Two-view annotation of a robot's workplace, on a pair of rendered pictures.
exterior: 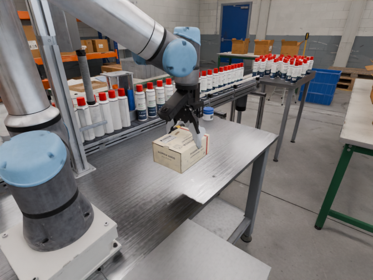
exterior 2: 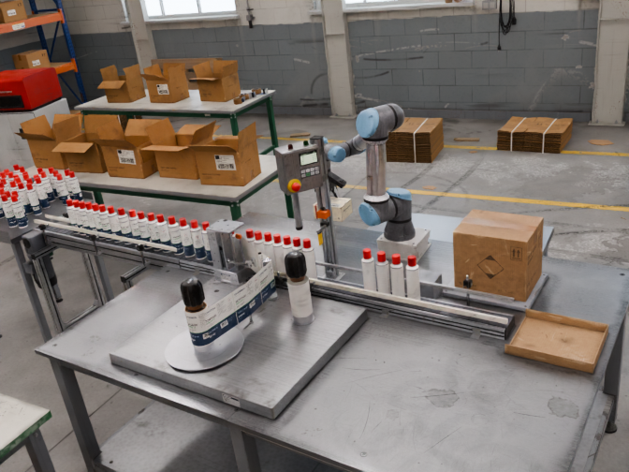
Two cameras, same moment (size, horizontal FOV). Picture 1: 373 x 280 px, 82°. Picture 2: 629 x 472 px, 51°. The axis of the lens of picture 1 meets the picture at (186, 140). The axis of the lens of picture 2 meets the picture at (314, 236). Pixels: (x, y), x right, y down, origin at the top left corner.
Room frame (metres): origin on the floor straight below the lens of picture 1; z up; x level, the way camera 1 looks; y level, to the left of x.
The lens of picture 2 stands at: (1.07, 3.11, 2.30)
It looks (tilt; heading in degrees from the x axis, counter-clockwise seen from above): 25 degrees down; 264
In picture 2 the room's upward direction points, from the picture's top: 7 degrees counter-clockwise
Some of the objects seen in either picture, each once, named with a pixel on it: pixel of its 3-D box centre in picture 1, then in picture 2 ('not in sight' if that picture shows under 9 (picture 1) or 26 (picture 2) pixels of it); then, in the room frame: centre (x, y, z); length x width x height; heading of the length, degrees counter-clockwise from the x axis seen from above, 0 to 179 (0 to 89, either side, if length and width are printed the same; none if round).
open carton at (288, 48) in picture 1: (291, 48); not in sight; (5.48, -2.47, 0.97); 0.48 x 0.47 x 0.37; 146
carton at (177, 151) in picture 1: (181, 148); (332, 208); (0.65, 0.02, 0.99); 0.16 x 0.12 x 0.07; 143
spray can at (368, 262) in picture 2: not in sight; (369, 272); (0.63, 0.73, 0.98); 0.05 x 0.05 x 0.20
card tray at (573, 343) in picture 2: not in sight; (557, 338); (0.05, 1.23, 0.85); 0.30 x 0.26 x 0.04; 139
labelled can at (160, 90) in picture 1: (160, 97); (209, 242); (1.29, 0.16, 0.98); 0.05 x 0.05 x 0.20
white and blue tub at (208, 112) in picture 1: (207, 113); not in sight; (1.32, -0.14, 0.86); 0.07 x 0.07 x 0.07
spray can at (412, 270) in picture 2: not in sight; (413, 279); (0.48, 0.86, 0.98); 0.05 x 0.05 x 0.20
